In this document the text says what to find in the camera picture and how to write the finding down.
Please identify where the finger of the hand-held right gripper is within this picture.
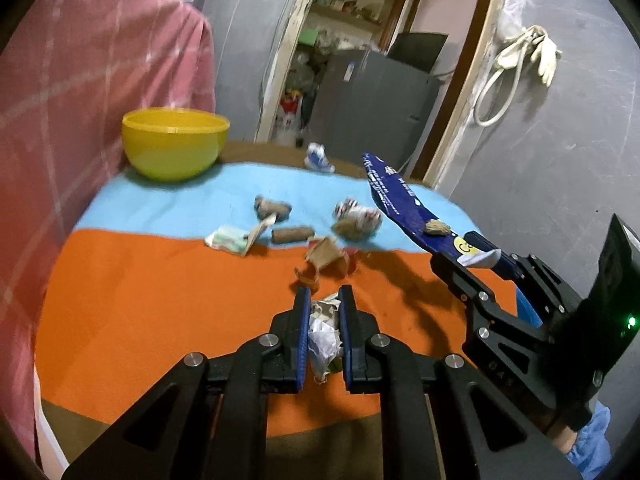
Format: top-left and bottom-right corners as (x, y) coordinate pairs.
(431, 251), (546, 342)
(507, 252), (583, 328)

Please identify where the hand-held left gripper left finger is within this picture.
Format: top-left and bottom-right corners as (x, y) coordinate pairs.
(60, 285), (313, 480)

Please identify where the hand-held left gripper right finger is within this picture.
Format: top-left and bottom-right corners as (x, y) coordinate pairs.
(337, 284), (583, 480)

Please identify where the white paper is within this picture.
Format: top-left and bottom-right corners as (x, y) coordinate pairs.
(307, 294), (346, 385)

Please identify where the blue snack bag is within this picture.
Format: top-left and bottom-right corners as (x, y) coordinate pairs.
(362, 152), (543, 328)

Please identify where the brown paper lump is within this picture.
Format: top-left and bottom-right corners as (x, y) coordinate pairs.
(253, 195), (292, 223)

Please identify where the yellow plastic bowl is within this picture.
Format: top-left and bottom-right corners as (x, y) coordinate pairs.
(122, 107), (231, 182)

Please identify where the person's right forearm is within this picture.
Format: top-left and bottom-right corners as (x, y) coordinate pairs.
(552, 402), (613, 480)

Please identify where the small torn cardboard bit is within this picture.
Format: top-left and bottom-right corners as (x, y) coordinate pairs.
(292, 267), (321, 291)

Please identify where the torn brown cardboard piece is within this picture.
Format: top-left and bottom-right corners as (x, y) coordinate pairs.
(305, 236), (348, 278)

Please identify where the brown paper roll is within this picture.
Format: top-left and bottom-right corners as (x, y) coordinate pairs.
(271, 226), (315, 245)

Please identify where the red white crumpled wrapper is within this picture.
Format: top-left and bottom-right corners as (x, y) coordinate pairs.
(332, 197), (383, 241)

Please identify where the green white wrapper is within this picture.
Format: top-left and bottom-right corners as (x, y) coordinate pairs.
(204, 225), (251, 256)

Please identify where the blue orange striped blanket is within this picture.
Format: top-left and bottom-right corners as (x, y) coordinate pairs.
(32, 141), (543, 480)

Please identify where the blue white small wrapper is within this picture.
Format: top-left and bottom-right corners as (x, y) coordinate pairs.
(304, 142), (335, 173)

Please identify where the grey refrigerator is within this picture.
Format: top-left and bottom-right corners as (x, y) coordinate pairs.
(307, 49), (443, 181)

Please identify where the red white sack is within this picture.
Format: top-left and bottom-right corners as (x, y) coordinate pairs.
(275, 87), (306, 148)

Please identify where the black box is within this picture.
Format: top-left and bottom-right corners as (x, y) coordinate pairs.
(386, 31), (449, 75)

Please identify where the pink checked cloth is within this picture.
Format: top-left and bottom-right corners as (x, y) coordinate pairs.
(0, 0), (217, 461)

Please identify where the white cable loop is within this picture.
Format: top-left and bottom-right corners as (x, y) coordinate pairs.
(472, 35), (531, 127)

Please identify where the door frame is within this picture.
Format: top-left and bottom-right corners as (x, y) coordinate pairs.
(255, 0), (506, 186)

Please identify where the wooden wall shelf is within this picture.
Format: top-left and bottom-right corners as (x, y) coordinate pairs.
(300, 0), (416, 56)

